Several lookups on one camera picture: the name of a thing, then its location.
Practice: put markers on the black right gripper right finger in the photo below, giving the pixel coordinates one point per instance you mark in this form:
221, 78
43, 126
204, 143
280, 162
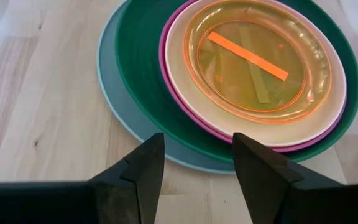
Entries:
291, 199

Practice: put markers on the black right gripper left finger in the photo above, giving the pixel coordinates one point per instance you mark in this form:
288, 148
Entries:
73, 202

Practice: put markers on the cream plastic plate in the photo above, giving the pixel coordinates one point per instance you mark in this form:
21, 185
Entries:
259, 133

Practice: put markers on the green bowl with pink plate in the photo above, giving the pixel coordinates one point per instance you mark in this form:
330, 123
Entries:
141, 77

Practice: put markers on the small orange transparent plate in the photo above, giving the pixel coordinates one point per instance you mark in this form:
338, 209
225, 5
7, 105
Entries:
247, 54

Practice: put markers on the pink plastic plate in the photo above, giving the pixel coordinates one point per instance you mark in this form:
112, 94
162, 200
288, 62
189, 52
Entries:
162, 65

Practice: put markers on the large pale blue plate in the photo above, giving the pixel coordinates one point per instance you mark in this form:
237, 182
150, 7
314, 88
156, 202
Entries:
120, 105

